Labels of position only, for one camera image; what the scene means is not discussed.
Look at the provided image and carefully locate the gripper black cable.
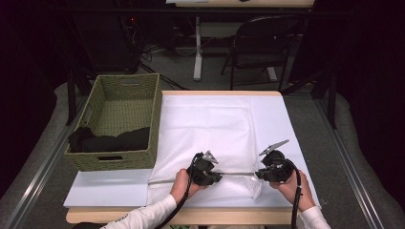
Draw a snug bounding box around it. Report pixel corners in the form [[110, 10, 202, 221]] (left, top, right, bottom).
[[285, 158, 303, 229], [155, 153, 204, 229]]

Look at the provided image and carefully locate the white desk leg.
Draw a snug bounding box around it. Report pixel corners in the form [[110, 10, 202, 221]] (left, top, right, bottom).
[[193, 15, 204, 82]]

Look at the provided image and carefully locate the green woven basket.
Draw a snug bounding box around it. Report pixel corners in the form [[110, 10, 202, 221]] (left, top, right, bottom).
[[64, 73, 162, 173]]

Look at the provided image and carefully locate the bundle of floor cables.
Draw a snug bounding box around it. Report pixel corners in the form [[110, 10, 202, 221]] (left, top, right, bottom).
[[137, 41, 192, 92]]

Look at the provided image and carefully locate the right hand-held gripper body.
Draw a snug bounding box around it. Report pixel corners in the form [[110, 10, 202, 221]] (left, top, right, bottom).
[[259, 138, 294, 184]]

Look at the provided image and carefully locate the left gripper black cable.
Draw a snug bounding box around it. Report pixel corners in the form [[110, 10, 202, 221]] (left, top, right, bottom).
[[155, 153, 204, 229]]

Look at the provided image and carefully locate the black folding chair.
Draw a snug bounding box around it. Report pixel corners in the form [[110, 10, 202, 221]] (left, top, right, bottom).
[[220, 14, 306, 92]]

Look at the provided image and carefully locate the black stand post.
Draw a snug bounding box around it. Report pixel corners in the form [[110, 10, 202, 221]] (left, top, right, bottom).
[[65, 68, 78, 126]]

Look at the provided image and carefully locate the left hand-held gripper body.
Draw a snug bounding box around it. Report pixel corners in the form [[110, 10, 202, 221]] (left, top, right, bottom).
[[186, 150, 221, 187]]

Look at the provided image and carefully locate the white mesh laundry bag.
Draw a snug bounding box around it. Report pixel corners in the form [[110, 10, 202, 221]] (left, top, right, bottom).
[[146, 95, 264, 206]]

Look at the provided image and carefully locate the black cloth garment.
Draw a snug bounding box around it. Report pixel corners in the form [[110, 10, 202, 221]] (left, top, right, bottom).
[[67, 126, 151, 154]]

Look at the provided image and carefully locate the person's left hand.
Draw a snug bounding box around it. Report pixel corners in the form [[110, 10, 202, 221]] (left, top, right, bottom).
[[170, 168, 208, 205]]

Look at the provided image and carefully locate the person's right hand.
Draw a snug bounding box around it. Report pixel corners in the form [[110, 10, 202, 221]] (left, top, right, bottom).
[[269, 170, 316, 213]]

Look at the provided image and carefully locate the metal floor rail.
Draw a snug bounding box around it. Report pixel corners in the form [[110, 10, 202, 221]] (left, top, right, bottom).
[[3, 94, 88, 229], [313, 94, 385, 229]]

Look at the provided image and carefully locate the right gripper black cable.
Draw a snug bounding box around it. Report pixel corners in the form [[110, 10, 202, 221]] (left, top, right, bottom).
[[285, 158, 303, 229]]

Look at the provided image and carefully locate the light wooden table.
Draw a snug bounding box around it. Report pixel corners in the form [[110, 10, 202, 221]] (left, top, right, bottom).
[[65, 90, 323, 226]]

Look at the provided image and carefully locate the white table cover board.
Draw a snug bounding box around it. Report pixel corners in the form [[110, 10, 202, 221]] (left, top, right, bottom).
[[62, 94, 322, 210]]

